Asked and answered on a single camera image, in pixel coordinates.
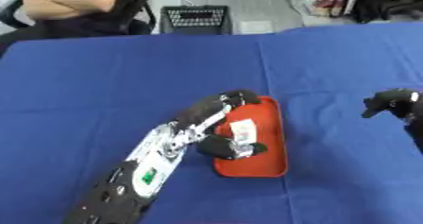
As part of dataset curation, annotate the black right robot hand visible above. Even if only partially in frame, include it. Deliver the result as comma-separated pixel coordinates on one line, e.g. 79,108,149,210
360,88,423,124

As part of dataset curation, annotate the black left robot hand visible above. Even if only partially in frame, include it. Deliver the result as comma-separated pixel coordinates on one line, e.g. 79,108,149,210
173,89,270,161

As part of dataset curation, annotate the red rectangular tray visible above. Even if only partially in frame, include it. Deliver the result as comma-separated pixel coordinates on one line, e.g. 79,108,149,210
211,95,290,179

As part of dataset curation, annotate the black mesh basket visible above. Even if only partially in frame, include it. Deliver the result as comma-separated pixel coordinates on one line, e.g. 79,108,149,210
159,5,235,36

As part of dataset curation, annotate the black bag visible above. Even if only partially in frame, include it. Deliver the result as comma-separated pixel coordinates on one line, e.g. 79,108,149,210
348,0,423,25

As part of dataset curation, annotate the person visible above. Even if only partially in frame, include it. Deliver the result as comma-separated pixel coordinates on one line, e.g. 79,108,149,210
0,0,154,56

